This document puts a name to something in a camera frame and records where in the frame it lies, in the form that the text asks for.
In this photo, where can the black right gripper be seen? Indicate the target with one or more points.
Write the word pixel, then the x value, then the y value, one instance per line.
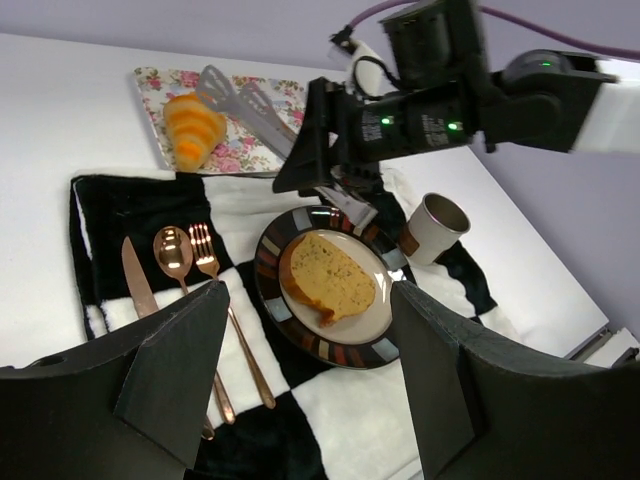
pixel 321 145

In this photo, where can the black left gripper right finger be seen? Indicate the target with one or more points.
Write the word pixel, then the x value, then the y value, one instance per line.
pixel 430 359

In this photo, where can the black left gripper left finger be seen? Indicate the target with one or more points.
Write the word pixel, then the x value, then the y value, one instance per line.
pixel 166 391

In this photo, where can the silver metal food tongs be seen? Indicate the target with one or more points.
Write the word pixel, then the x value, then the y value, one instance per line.
pixel 254 110

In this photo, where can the orange croissant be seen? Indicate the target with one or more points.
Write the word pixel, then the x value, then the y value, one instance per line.
pixel 194 131

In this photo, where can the sliced bread piece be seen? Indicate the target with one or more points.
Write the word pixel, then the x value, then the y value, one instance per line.
pixel 317 273

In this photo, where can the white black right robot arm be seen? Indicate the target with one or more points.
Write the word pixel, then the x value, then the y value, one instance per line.
pixel 444 93

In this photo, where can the copper knife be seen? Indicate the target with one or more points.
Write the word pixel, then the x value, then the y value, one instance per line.
pixel 137 280

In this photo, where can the floral rectangular tray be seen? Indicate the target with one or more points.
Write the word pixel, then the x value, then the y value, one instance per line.
pixel 241 152

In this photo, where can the dark rimmed beige plate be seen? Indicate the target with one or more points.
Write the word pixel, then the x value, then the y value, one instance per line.
pixel 362 341

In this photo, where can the silver metal cup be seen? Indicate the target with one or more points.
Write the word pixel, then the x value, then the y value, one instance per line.
pixel 435 225

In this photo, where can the copper spoon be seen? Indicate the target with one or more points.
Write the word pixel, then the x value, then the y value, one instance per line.
pixel 172 251

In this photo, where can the copper fork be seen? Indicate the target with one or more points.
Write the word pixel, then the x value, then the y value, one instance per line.
pixel 207 262

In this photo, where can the black white checkered cloth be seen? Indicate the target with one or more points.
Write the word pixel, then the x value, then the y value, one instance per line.
pixel 328 423

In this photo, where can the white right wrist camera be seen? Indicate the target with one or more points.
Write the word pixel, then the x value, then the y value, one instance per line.
pixel 363 77

